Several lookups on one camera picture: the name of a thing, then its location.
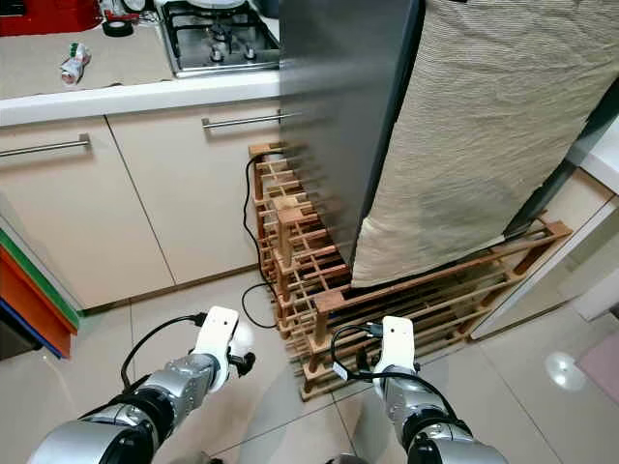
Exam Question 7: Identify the small dark grey fridge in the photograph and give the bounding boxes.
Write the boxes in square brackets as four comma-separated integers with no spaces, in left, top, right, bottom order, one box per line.
[279,0,619,289]

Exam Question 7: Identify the large black fridge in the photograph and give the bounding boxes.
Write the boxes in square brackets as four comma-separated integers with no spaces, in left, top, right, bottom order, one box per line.
[0,319,44,363]

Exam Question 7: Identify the wooden wine rack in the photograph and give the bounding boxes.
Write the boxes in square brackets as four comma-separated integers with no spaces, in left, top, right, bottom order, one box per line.
[247,141,574,400]

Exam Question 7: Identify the white counter unit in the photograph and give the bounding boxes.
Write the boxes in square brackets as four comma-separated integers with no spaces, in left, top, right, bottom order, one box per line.
[469,126,619,341]

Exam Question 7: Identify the green board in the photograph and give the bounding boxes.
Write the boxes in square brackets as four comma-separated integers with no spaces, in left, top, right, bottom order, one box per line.
[0,228,82,322]

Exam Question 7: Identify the beige kitchen cabinet white worktop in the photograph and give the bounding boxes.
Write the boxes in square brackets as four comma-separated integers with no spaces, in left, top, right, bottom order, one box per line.
[0,70,291,312]

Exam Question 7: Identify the large beige ribbed cloth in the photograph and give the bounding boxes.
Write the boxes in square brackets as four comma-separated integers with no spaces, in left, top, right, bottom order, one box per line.
[348,0,619,289]

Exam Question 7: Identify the pink floor mat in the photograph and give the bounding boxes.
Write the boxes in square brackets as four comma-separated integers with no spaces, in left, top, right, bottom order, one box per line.
[575,331,619,392]

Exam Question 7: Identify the steel gas hob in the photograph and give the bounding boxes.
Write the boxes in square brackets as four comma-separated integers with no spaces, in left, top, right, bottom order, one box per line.
[160,0,286,78]

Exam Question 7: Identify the white green tube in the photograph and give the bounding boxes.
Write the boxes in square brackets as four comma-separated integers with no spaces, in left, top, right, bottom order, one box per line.
[60,42,92,87]

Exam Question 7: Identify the small beige linen cloth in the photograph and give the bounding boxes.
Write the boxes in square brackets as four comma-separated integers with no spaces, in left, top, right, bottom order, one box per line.
[0,27,180,101]

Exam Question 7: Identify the black tape roll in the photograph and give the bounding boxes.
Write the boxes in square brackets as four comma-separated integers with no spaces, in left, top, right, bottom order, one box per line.
[103,17,134,39]

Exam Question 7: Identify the black kitchen timer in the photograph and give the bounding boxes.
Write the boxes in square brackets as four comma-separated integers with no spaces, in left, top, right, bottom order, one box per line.
[106,0,146,20]

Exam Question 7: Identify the red coffee machine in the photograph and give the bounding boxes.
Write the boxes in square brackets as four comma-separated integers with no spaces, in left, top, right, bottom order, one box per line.
[0,0,103,38]

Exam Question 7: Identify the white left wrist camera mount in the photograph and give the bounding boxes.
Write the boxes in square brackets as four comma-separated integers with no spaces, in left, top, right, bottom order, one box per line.
[193,305,241,392]

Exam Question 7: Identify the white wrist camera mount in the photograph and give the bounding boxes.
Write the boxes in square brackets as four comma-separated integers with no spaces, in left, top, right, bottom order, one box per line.
[193,305,241,392]
[376,314,418,376]

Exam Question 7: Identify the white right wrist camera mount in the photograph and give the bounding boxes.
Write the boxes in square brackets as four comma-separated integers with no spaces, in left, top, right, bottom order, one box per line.
[376,314,418,376]

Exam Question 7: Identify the black power cord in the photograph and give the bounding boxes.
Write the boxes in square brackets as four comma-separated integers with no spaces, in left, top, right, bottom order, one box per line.
[237,153,286,332]

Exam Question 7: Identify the steel cabinet handle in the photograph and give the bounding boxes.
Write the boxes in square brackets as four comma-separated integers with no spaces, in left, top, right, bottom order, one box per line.
[0,133,91,159]
[201,110,283,131]

